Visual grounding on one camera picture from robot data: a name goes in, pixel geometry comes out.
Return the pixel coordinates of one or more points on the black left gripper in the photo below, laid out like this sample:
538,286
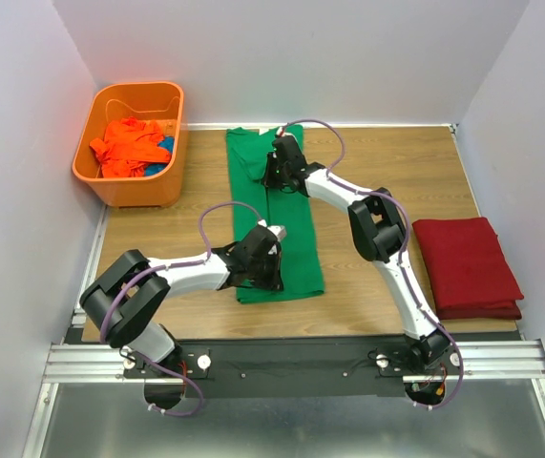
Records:
274,282

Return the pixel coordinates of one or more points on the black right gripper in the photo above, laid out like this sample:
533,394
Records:
268,181

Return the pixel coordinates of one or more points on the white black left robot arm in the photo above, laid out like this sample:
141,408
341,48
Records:
122,302

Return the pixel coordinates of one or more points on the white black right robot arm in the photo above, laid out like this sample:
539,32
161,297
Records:
379,234

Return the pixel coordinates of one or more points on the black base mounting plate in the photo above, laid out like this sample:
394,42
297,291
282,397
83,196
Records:
383,366

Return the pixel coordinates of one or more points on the blue t-shirt in basket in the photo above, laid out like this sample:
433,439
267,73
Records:
161,158

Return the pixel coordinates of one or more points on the orange plastic laundry basket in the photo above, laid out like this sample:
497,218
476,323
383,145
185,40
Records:
162,101

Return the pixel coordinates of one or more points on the orange t-shirt in basket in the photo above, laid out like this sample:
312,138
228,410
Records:
127,146

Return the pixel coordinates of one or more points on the folded dark red t-shirt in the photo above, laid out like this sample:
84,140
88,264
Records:
468,272

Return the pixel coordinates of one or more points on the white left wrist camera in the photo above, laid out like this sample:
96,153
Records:
279,231

